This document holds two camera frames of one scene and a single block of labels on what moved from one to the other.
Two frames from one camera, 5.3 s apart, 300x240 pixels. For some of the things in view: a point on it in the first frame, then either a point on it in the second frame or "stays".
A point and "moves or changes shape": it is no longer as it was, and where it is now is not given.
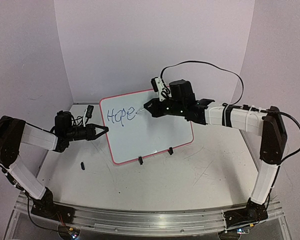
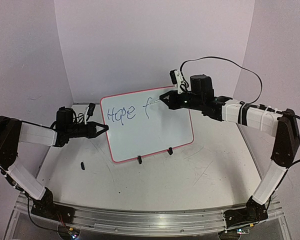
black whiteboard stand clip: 140,160 stays
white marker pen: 141,110 moves or changes shape
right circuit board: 242,230 stays
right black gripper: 152,109 to 170,102
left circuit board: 67,233 stays
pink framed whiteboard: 131,136 stays
